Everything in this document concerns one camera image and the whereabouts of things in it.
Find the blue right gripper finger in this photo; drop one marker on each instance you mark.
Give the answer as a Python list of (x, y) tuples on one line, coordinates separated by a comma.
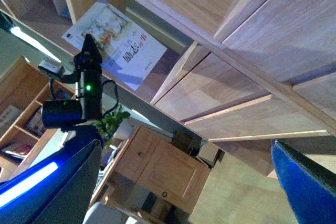
[(310, 187)]

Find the background wooden bookshelf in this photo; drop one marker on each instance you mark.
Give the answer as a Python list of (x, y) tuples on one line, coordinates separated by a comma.
[(26, 88)]

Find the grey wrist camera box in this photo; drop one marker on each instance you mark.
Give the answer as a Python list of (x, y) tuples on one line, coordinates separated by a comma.
[(52, 69)]

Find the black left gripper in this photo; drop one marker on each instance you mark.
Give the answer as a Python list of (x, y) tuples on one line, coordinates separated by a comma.
[(89, 83)]

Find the light wooden bookshelf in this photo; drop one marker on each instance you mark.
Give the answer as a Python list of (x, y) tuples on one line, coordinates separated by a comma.
[(256, 70)]

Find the small wooden cabinet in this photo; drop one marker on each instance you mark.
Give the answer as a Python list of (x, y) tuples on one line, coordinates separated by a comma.
[(151, 162)]

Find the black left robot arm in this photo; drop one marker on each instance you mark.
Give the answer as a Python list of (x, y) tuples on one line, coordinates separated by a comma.
[(67, 116)]

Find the beige box on floor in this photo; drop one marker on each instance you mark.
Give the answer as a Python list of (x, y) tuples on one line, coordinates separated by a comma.
[(208, 153)]

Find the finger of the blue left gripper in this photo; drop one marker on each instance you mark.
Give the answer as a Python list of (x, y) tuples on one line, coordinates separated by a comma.
[(57, 190)]

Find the white illustrated paperback book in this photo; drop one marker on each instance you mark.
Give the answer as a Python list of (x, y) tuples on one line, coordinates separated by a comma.
[(128, 51)]

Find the green potted plant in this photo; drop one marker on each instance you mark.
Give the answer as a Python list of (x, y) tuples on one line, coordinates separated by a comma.
[(108, 125)]

